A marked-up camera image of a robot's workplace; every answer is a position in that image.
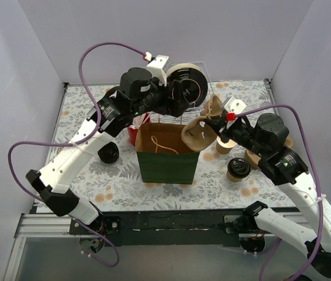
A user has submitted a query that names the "black plastic cup lid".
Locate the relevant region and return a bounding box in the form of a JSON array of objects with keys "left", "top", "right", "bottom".
[{"left": 227, "top": 157, "right": 251, "bottom": 171}]

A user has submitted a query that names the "brown paper coffee cup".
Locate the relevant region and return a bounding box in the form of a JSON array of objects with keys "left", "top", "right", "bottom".
[{"left": 226, "top": 169, "right": 251, "bottom": 183}]

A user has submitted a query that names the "green paper bag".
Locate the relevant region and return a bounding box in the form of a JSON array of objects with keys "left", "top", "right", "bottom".
[{"left": 135, "top": 122, "right": 199, "bottom": 184}]

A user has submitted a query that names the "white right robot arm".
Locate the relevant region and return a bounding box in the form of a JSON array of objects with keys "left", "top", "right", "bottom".
[{"left": 206, "top": 113, "right": 331, "bottom": 278}]

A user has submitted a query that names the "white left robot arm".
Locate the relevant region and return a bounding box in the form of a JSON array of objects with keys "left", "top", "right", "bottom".
[{"left": 26, "top": 64, "right": 191, "bottom": 234}]

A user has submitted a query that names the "brown paper cup stack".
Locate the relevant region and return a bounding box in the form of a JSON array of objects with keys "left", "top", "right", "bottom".
[{"left": 216, "top": 137, "right": 237, "bottom": 155}]

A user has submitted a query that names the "black round plate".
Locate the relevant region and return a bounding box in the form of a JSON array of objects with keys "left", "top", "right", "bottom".
[{"left": 166, "top": 63, "right": 208, "bottom": 108}]

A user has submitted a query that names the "white wrapped straw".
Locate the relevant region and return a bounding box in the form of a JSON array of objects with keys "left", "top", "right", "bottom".
[{"left": 133, "top": 113, "right": 151, "bottom": 129}]

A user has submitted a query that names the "red ribbed straw holder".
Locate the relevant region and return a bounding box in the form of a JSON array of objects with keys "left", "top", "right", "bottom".
[{"left": 127, "top": 126, "right": 139, "bottom": 146}]

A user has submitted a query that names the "stack of black lids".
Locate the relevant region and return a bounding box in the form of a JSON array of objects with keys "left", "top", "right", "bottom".
[{"left": 97, "top": 142, "right": 119, "bottom": 164}]

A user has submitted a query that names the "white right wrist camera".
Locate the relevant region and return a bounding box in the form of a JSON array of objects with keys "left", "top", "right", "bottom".
[{"left": 222, "top": 97, "right": 247, "bottom": 115}]

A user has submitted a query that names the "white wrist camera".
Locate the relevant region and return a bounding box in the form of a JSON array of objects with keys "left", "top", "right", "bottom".
[
  {"left": 146, "top": 55, "right": 171, "bottom": 86},
  {"left": 222, "top": 97, "right": 247, "bottom": 115}
]

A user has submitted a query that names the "white wire dish rack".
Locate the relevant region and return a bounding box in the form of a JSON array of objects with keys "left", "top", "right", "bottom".
[{"left": 153, "top": 63, "right": 208, "bottom": 118}]

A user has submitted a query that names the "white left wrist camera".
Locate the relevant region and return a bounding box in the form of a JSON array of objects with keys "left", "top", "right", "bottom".
[{"left": 146, "top": 55, "right": 171, "bottom": 86}]

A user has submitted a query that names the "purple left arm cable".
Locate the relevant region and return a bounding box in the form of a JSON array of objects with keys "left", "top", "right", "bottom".
[{"left": 8, "top": 42, "right": 151, "bottom": 268}]

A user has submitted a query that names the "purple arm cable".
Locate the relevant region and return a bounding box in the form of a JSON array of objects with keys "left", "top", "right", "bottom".
[
  {"left": 8, "top": 42, "right": 151, "bottom": 268},
  {"left": 232, "top": 104, "right": 327, "bottom": 281}
]

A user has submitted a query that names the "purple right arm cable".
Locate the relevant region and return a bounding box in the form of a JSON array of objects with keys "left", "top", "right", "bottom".
[{"left": 232, "top": 104, "right": 327, "bottom": 281}]

